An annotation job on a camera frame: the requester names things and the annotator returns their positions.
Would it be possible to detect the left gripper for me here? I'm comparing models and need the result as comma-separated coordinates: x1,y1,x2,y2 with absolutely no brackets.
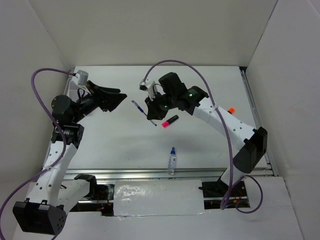
72,80,127,123

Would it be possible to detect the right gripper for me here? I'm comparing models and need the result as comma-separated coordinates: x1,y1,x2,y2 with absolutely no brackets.
145,90,177,120

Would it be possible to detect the dark blue pen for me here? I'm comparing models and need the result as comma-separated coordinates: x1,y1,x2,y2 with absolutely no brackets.
131,100,158,127

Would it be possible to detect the small blue spray bottle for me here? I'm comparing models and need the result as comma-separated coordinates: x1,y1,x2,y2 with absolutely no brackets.
167,147,176,175

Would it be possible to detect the orange highlighter marker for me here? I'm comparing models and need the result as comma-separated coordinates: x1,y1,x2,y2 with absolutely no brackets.
228,108,235,114

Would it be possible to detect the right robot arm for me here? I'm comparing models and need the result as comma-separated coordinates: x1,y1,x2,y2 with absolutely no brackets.
139,72,268,196

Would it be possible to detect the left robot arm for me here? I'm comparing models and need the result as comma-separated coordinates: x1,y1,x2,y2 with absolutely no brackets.
12,81,127,236

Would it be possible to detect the pink highlighter marker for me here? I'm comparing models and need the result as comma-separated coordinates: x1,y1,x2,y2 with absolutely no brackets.
161,115,179,128

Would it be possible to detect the white pen holder container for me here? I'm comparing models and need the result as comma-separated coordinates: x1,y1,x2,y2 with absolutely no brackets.
66,80,78,101

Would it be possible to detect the white foil cover sheet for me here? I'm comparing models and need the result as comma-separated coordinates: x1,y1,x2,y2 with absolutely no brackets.
113,179,205,217

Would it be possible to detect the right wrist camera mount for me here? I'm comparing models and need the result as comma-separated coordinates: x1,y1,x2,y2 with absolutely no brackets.
139,79,158,101

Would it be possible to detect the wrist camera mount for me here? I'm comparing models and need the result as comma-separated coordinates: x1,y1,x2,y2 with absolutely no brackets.
73,70,89,87
139,79,158,101

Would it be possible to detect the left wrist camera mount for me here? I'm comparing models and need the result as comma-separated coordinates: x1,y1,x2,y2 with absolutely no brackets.
73,70,89,87

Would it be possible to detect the aluminium front rail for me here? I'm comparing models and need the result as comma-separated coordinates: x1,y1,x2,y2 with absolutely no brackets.
62,168,276,181

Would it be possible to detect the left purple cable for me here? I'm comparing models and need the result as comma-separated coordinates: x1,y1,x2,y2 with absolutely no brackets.
0,68,77,235

